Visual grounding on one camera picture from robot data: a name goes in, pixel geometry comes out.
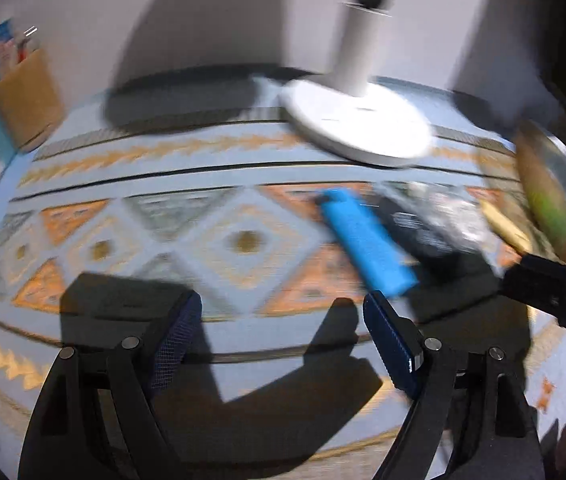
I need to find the clear plastic bag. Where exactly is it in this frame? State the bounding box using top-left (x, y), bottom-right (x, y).
top-left (408, 182), bottom-right (491, 253)

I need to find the patterned table mat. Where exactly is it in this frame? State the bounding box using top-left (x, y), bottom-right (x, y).
top-left (0, 74), bottom-right (566, 480)

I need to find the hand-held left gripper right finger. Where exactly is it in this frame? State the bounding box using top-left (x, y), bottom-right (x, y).
top-left (363, 290), bottom-right (546, 480)

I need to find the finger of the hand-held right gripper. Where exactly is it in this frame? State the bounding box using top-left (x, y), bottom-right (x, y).
top-left (500, 252), bottom-right (566, 320)

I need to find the blue oblong object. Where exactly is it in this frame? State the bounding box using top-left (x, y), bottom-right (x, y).
top-left (319, 187), bottom-right (420, 297)

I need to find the green toy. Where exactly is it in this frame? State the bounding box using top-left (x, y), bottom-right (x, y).
top-left (532, 182), bottom-right (566, 242)

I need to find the black flat object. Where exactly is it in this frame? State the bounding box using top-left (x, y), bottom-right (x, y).
top-left (377, 196), bottom-right (466, 273)

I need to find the brown transparent bowl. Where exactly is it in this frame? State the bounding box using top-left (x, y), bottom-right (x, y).
top-left (513, 119), bottom-right (566, 273)

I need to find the brown cardboard box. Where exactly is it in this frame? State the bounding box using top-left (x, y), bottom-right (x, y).
top-left (0, 49), bottom-right (65, 154)

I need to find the yellow oblong object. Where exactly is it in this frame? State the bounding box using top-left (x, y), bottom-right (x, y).
top-left (479, 200), bottom-right (534, 253)

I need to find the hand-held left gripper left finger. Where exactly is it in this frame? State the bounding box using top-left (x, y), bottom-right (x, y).
top-left (18, 289), bottom-right (204, 480)

